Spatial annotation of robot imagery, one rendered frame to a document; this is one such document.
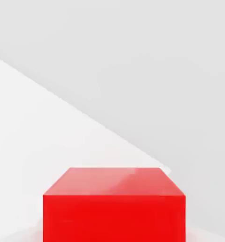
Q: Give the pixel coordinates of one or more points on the small red cube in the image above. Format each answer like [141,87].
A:
[114,211]

